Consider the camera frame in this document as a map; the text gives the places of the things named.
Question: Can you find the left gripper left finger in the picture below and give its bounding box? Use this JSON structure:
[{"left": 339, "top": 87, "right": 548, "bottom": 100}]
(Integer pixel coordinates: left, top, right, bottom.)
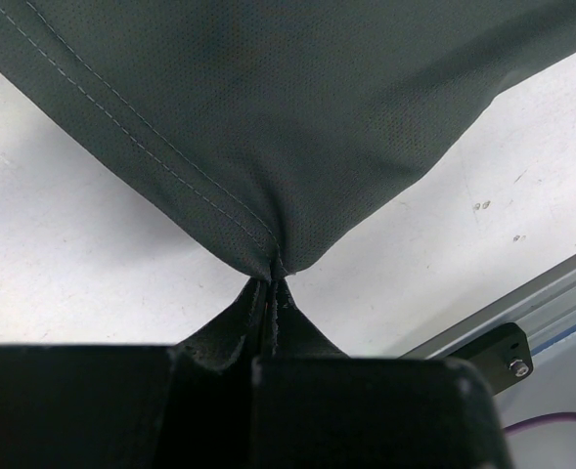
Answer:
[{"left": 174, "top": 278, "right": 268, "bottom": 374}]

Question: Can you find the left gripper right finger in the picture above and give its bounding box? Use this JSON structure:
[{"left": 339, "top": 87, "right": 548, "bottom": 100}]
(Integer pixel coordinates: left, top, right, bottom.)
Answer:
[{"left": 269, "top": 279, "right": 347, "bottom": 359}]

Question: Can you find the dark grey t shirt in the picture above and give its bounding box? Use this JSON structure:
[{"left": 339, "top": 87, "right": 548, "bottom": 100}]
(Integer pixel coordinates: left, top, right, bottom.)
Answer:
[{"left": 0, "top": 1, "right": 576, "bottom": 281}]

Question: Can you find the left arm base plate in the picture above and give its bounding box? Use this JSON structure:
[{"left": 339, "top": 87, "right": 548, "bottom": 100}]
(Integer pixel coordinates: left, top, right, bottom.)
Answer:
[{"left": 452, "top": 322, "right": 534, "bottom": 395}]

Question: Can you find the aluminium rail frame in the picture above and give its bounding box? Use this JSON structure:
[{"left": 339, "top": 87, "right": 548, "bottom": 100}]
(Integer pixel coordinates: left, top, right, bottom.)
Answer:
[{"left": 403, "top": 254, "right": 576, "bottom": 361}]

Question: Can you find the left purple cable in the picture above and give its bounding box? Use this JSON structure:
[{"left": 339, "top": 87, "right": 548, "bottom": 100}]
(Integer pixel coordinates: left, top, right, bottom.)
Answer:
[{"left": 502, "top": 410, "right": 576, "bottom": 437}]

